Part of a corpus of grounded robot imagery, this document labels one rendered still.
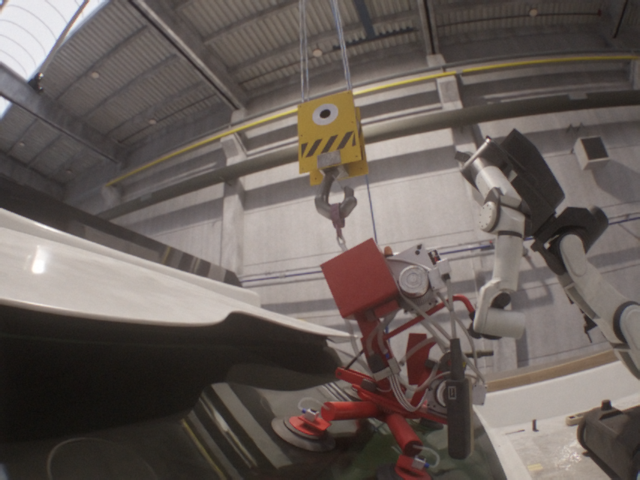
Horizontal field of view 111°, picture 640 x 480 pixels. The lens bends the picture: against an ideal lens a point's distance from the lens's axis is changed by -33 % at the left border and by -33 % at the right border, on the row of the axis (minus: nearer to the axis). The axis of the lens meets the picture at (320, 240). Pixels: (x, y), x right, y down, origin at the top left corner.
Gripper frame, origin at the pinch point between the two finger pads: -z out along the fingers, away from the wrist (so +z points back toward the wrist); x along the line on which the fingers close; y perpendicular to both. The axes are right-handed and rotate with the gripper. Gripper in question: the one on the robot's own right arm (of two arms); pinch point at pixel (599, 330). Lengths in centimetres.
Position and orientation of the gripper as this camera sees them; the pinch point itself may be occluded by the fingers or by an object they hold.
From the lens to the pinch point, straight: 156.8
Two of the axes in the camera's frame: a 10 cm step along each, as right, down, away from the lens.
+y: -6.8, 0.2, -7.3
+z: -4.0, -8.5, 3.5
